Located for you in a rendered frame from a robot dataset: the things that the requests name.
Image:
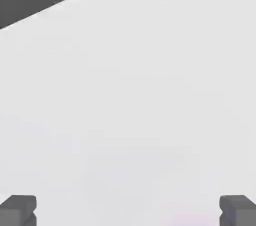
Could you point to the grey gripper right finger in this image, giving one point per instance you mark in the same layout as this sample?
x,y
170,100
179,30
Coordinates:
x,y
239,211

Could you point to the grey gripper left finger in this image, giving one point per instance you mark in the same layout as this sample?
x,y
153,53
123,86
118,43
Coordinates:
x,y
17,210

